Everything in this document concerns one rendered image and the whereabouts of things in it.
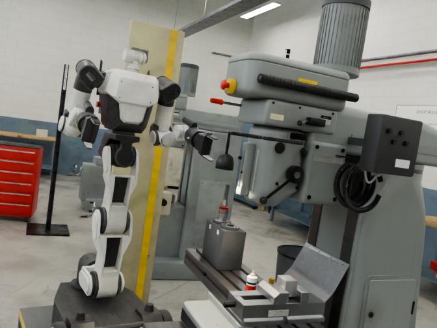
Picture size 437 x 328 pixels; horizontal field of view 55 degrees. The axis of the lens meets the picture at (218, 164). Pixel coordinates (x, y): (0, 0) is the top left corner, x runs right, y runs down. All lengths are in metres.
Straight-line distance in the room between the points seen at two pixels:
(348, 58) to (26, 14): 9.35
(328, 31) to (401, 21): 5.74
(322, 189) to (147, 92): 0.99
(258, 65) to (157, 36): 1.88
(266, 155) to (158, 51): 1.90
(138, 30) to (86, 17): 7.43
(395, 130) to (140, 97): 1.20
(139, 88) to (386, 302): 1.51
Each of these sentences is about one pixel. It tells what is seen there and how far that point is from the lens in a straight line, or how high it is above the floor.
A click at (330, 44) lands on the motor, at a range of 1.85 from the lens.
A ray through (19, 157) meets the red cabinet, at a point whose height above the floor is 0.86.
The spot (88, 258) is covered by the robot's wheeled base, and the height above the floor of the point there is 0.75.
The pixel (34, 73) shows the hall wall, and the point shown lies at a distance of 10.53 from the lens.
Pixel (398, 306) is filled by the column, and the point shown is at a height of 0.93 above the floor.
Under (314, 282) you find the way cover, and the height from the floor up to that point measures 0.97.
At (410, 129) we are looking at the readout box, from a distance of 1.69.
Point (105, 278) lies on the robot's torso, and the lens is 2.35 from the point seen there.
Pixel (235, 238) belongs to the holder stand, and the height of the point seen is 1.10.
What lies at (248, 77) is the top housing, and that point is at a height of 1.79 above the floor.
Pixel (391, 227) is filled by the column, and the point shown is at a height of 1.28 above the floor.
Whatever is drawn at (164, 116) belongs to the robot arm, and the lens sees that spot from 2.34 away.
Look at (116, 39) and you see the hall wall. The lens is 10.77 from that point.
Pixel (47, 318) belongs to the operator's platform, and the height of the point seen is 0.40.
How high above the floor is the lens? 1.59
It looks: 5 degrees down
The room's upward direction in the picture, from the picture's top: 8 degrees clockwise
